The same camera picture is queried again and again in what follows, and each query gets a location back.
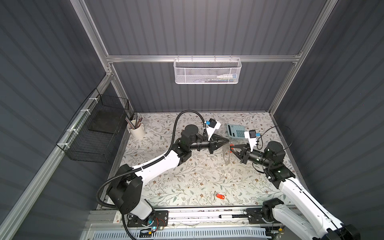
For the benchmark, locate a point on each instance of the white perforated cable tray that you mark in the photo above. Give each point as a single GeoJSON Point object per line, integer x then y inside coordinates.
{"type": "Point", "coordinates": [205, 233]}

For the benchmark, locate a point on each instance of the white pencil cup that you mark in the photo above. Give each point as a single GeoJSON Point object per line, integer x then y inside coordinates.
{"type": "Point", "coordinates": [136, 128]}

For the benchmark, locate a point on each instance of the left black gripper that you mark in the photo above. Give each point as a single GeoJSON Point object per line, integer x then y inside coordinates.
{"type": "Point", "coordinates": [214, 144]}

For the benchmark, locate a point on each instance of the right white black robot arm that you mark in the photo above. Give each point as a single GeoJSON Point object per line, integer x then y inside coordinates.
{"type": "Point", "coordinates": [317, 223]}

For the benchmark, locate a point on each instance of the white tube in basket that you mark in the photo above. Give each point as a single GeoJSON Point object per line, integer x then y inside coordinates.
{"type": "Point", "coordinates": [225, 78]}

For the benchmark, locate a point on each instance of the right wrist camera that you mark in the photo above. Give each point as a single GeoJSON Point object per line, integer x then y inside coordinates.
{"type": "Point", "coordinates": [252, 137]}

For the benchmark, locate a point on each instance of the light blue calculator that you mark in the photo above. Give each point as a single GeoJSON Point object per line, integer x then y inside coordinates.
{"type": "Point", "coordinates": [236, 131]}

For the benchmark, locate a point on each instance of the black wire mesh basket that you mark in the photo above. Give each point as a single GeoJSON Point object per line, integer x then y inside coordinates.
{"type": "Point", "coordinates": [97, 136]}

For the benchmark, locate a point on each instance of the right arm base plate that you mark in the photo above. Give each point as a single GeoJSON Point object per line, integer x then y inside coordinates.
{"type": "Point", "coordinates": [258, 215]}

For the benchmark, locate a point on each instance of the white wire mesh basket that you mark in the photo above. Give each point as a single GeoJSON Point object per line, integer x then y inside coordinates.
{"type": "Point", "coordinates": [195, 72]}

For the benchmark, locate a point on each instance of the aluminium front rail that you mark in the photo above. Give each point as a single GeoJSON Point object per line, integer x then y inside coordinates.
{"type": "Point", "coordinates": [175, 215]}

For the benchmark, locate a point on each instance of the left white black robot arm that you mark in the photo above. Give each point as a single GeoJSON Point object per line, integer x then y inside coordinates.
{"type": "Point", "coordinates": [125, 191]}

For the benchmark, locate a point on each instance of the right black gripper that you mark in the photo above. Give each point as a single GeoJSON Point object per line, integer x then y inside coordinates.
{"type": "Point", "coordinates": [244, 157]}

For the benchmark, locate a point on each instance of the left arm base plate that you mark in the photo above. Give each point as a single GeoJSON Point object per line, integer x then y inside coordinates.
{"type": "Point", "coordinates": [155, 219]}

